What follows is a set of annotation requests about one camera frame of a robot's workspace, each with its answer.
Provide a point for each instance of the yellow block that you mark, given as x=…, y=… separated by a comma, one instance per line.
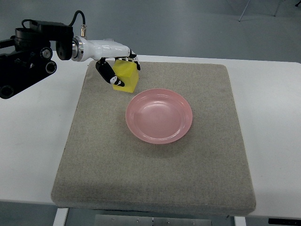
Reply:
x=127, y=72

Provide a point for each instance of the pink plate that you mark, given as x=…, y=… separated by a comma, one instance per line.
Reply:
x=159, y=116

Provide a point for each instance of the grey metal base plate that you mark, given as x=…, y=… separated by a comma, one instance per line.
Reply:
x=116, y=220

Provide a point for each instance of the black label plate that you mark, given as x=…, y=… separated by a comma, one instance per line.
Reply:
x=284, y=222

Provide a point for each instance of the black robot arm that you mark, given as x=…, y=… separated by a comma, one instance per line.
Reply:
x=31, y=61

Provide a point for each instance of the white table leg right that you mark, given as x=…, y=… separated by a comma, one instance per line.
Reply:
x=240, y=221

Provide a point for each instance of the white table leg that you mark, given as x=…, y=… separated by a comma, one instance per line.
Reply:
x=60, y=217
x=240, y=221

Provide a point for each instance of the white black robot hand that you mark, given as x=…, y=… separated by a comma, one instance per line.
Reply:
x=100, y=50

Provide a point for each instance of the metal chair legs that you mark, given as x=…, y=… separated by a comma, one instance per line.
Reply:
x=270, y=9

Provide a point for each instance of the beige square cushion mat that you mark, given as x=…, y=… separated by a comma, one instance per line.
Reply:
x=104, y=166

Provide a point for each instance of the white table leg left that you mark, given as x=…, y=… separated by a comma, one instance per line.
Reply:
x=60, y=217

